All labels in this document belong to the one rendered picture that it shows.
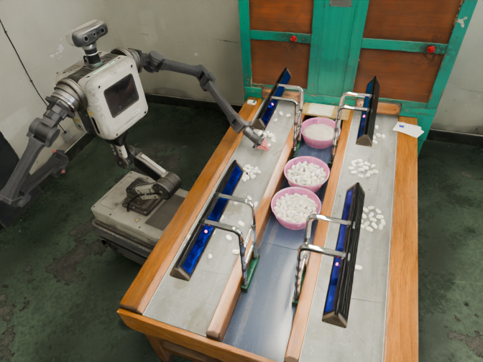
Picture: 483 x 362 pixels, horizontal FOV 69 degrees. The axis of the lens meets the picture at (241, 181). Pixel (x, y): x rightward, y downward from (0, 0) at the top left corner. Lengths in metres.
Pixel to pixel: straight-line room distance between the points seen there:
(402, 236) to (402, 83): 1.12
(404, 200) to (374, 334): 0.77
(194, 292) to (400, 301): 0.89
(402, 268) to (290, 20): 1.64
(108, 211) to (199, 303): 1.11
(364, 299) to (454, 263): 1.33
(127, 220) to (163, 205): 0.24
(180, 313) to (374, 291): 0.85
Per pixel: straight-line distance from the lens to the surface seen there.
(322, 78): 2.63
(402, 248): 1.85
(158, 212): 2.38
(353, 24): 2.45
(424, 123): 2.76
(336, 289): 1.27
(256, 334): 1.64
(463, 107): 3.75
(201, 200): 1.99
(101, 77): 1.82
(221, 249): 1.78
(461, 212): 3.26
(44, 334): 2.76
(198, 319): 1.62
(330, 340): 1.58
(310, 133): 2.48
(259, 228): 1.82
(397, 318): 1.65
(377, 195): 2.09
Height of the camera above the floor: 2.18
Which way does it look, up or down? 44 degrees down
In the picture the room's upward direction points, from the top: 5 degrees counter-clockwise
